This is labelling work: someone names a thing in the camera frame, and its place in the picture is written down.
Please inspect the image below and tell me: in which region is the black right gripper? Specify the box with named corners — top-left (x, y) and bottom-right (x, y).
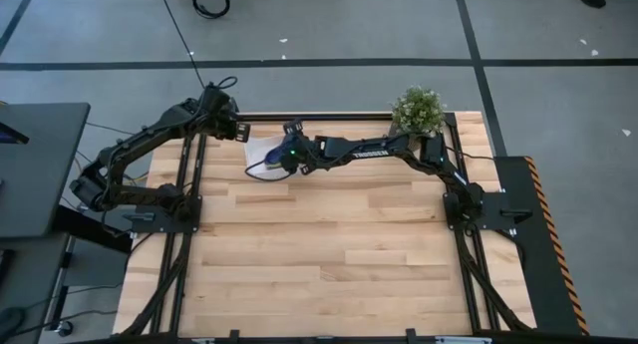
top-left (276, 118), bottom-right (328, 177)

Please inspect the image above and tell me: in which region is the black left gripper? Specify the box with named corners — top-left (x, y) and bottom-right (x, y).
top-left (196, 83), bottom-right (252, 145)

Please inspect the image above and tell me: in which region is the white plastic basket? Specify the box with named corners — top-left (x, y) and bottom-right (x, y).
top-left (242, 134), bottom-right (300, 180)

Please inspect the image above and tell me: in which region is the navy measuring cup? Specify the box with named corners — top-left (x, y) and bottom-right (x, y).
top-left (263, 144), bottom-right (290, 169)

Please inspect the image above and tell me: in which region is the potted plant striped pot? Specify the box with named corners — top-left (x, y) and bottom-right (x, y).
top-left (391, 85), bottom-right (448, 136)

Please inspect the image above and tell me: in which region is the large black desk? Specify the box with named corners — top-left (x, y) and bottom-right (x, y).
top-left (0, 102), bottom-right (92, 239)

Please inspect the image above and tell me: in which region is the black platform hazard stripe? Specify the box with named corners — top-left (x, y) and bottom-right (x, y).
top-left (492, 156), bottom-right (590, 336)

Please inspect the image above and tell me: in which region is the black aluminium table frame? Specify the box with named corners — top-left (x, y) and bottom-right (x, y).
top-left (119, 112), bottom-right (534, 344)

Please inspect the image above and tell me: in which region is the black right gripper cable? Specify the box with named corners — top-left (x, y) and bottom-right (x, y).
top-left (243, 157), bottom-right (300, 183)

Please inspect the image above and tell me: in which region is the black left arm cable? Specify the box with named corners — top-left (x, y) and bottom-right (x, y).
top-left (201, 75), bottom-right (239, 106)

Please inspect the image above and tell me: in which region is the long black floor cable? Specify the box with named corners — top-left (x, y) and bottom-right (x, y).
top-left (158, 0), bottom-right (208, 89)

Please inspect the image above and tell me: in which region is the coiled black floor cable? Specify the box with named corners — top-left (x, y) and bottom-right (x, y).
top-left (191, 0), bottom-right (232, 20)

